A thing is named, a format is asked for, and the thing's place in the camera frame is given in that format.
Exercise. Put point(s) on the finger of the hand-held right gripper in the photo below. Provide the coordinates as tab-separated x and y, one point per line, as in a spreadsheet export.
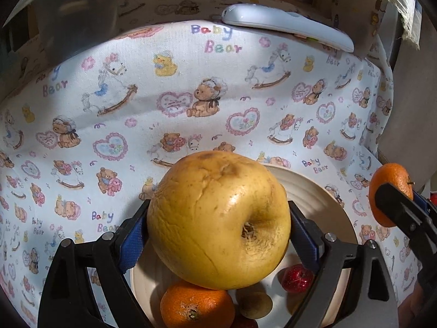
423	201
403	211

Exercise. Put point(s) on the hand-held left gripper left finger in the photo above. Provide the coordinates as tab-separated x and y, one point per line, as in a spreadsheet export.
131	246

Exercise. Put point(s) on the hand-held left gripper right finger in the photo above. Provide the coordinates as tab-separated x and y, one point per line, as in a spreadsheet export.
307	242

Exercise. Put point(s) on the small red fruit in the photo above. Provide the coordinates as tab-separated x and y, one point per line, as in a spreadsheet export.
297	278
244	324

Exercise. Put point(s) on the orange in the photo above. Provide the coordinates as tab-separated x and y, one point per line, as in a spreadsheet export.
194	305
385	177

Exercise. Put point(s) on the cream round plate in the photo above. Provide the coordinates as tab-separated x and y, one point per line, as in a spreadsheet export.
307	191

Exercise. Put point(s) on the brown longan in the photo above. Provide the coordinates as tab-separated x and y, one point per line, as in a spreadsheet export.
254	304

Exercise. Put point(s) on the large yellow pomelo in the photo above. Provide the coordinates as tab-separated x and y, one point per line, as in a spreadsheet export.
211	218

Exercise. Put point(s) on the wooden board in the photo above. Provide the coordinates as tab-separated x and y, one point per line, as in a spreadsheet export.
409	109

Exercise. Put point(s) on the bear printed cloth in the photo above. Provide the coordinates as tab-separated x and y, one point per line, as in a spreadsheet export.
136	126

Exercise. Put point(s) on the white remote control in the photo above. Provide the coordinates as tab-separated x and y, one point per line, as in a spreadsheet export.
273	20

